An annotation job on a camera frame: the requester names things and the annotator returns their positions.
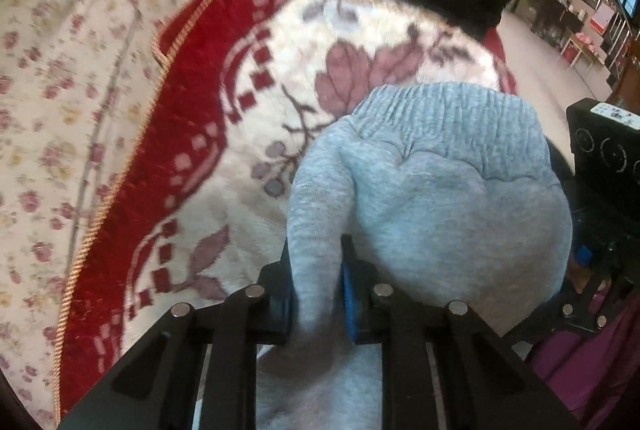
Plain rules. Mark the small light table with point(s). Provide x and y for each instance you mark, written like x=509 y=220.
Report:
x=582 y=47

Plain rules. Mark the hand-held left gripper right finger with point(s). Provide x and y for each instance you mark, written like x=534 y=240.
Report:
x=352 y=305

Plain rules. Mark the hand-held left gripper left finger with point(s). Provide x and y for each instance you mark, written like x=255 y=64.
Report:
x=280 y=297

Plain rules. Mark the person's purple clothing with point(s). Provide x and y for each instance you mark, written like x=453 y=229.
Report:
x=595 y=370

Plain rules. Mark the red and white blanket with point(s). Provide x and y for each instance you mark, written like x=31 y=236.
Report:
x=210 y=149

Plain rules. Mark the floral bedsheet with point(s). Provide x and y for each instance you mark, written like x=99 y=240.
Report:
x=55 y=74

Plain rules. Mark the dark wooden table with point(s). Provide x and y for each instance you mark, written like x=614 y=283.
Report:
x=542 y=7

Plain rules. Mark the grey fleece pants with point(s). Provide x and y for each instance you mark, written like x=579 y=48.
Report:
x=430 y=190

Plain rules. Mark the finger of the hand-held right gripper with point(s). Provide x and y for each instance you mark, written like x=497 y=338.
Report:
x=585 y=300

